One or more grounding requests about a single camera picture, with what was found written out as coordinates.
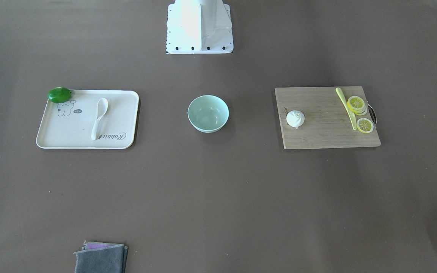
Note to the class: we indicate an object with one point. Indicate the white steamed bun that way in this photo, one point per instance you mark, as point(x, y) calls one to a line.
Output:
point(295, 118)

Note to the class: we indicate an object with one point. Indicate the white ceramic spoon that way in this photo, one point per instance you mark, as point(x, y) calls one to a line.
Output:
point(102, 108)

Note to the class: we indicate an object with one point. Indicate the mint green bowl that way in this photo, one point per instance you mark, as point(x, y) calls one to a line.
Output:
point(208, 113)

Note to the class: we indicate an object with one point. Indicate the wooden cutting board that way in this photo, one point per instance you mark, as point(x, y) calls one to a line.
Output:
point(327, 124)

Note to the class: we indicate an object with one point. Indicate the yellow plastic knife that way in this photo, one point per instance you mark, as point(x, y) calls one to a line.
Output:
point(351, 115)

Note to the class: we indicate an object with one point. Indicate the upper lemon slice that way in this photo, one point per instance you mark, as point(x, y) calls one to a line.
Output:
point(357, 105)

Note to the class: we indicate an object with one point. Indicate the lemon slice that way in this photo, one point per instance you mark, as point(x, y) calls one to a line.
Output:
point(357, 105)
point(365, 125)

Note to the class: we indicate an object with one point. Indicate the lower lemon slice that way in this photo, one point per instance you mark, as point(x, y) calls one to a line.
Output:
point(365, 125)

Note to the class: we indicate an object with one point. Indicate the cream rabbit print tray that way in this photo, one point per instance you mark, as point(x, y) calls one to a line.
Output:
point(69, 125)

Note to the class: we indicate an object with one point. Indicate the green lime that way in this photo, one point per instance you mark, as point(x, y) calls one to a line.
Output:
point(59, 95)

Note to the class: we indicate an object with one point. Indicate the grey folded cloth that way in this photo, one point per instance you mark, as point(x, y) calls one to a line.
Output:
point(100, 257)

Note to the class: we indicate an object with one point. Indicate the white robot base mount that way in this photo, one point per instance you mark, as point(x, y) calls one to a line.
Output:
point(199, 27)

